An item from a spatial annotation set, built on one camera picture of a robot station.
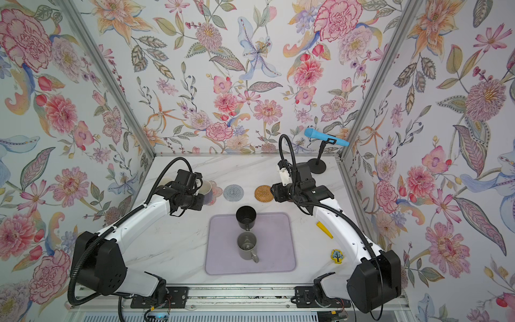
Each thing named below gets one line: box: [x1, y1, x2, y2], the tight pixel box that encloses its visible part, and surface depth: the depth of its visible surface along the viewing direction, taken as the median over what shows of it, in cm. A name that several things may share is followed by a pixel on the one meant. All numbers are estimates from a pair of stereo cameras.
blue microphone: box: [304, 127, 351, 147], surface depth 100 cm
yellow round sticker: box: [330, 248, 345, 265], surface depth 85 cm
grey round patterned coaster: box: [223, 183, 245, 202], surface depth 106 cm
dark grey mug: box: [236, 230, 260, 264], surface depth 80 cm
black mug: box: [236, 205, 257, 232], surface depth 89 cm
